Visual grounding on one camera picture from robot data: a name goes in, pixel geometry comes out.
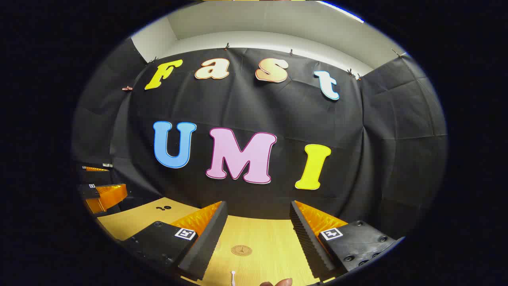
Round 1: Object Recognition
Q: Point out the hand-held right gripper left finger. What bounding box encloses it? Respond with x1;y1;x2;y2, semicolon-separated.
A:
118;201;229;281

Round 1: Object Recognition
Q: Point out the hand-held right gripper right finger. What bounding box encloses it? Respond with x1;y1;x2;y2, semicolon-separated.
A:
289;200;405;280

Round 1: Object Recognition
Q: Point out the wooden desktop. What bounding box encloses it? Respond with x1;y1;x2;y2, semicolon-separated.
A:
97;197;338;286

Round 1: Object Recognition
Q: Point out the black backdrop cloth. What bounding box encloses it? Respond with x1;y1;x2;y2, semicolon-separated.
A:
71;38;449;239

